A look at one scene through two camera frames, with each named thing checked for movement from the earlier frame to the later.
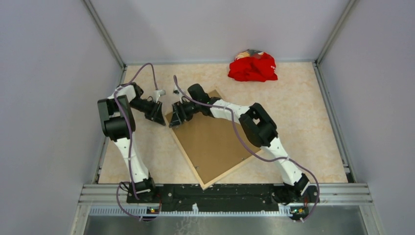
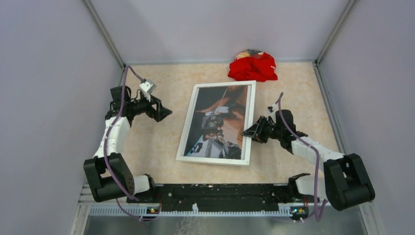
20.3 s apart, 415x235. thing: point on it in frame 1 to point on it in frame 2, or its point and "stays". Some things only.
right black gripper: x=181 y=106 to x=256 y=131
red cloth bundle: x=252 y=65 stays
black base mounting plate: x=181 y=198 stays
